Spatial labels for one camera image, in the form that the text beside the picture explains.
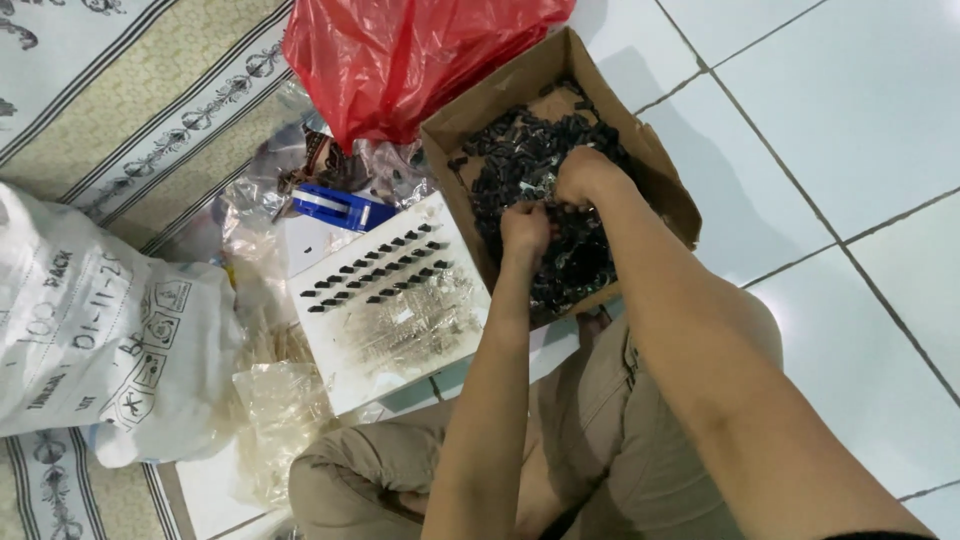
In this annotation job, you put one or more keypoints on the person's left hand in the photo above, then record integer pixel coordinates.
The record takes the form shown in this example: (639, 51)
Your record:
(523, 229)

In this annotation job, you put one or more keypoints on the person's right hand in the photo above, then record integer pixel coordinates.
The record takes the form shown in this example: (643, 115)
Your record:
(585, 174)

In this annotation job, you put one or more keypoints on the person's right fingers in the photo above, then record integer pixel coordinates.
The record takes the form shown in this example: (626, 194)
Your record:
(574, 196)

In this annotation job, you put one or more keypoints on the person's left fingers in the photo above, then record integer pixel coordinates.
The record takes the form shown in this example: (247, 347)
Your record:
(534, 210)

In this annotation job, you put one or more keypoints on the heap of small black parts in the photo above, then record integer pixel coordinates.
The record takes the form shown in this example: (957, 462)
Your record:
(551, 187)

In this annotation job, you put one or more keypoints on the brown cardboard box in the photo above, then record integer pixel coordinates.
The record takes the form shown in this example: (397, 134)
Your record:
(540, 97)

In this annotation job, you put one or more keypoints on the person's foot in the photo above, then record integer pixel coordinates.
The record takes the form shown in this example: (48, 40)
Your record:
(592, 324)

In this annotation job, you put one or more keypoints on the row of black parts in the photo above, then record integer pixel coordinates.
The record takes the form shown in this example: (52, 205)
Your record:
(375, 268)

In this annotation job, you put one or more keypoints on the white perforated board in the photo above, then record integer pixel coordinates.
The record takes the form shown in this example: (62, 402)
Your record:
(390, 315)

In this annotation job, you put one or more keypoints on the blue tape dispenser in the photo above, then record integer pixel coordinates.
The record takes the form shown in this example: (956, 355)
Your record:
(341, 208)

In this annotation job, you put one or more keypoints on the red plastic bag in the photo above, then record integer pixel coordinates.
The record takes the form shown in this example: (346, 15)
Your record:
(405, 60)

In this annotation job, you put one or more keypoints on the person's khaki trousers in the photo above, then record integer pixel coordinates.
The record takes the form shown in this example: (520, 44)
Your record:
(570, 457)

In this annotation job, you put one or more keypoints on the clear plastic bags heap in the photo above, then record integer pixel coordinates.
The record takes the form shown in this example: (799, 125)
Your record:
(277, 330)

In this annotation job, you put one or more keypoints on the patterned floor mat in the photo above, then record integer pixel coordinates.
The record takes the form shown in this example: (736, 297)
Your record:
(135, 105)

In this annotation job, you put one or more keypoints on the white woven sack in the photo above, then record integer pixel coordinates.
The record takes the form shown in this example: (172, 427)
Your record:
(97, 330)

